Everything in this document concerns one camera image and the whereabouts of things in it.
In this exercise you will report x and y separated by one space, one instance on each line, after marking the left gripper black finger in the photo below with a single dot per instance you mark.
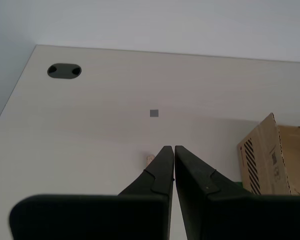
240 217
90 217

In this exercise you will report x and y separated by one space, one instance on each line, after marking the green tape piece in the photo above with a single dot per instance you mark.
239 184

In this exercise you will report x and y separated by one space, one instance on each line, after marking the grey tape square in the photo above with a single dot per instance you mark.
154 113

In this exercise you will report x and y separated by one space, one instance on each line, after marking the pinkish speckled granite rock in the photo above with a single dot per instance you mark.
149 160

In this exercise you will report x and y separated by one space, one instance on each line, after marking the brown cardboard box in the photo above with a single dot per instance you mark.
265 162

